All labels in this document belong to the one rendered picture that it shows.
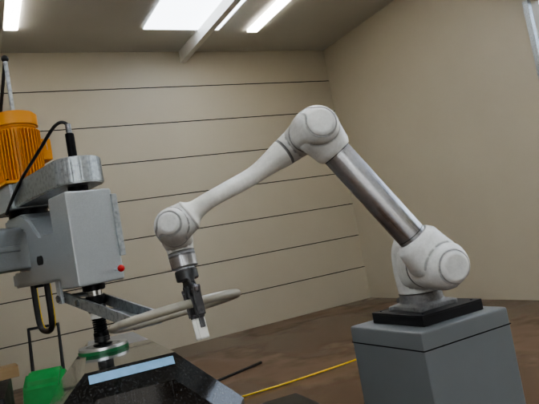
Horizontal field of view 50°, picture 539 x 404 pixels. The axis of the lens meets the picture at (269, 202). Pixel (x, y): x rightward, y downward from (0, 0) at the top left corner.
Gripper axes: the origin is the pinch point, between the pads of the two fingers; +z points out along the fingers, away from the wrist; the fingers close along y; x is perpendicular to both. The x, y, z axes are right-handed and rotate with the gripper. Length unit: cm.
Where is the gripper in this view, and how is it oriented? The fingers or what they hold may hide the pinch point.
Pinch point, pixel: (200, 329)
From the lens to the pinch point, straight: 193.0
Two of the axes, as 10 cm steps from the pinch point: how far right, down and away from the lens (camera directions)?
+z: 2.8, 9.4, -1.9
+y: -4.1, 2.9, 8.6
